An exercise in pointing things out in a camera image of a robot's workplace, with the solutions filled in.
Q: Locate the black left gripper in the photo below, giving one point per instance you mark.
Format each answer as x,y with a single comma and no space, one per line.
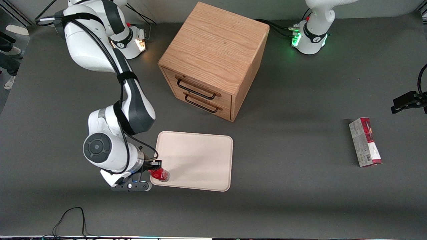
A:
407,101

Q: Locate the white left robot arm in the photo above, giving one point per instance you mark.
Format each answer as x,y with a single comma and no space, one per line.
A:
313,40

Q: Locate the light wooden drawer cabinet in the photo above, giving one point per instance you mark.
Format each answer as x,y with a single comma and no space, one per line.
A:
213,36

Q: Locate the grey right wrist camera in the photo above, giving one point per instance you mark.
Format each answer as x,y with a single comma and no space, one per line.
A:
133,186

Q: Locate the dark trouser leg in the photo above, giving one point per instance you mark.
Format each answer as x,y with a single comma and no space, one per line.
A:
8,65

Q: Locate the white shoe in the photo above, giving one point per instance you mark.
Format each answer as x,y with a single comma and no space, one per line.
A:
13,51
9,83

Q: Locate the wooden drawer front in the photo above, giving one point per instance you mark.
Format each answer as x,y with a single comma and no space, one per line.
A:
224,100
225,113

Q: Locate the beige plastic tray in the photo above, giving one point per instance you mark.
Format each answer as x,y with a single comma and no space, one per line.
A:
196,160

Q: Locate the small red coke bottle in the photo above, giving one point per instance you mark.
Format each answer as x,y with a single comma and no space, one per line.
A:
160,175

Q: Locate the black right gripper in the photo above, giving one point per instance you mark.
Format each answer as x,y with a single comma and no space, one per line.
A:
149,165

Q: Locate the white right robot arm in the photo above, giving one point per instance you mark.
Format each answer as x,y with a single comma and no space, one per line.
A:
100,50

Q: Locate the red plaid cardboard box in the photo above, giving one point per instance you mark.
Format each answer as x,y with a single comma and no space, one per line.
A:
363,141

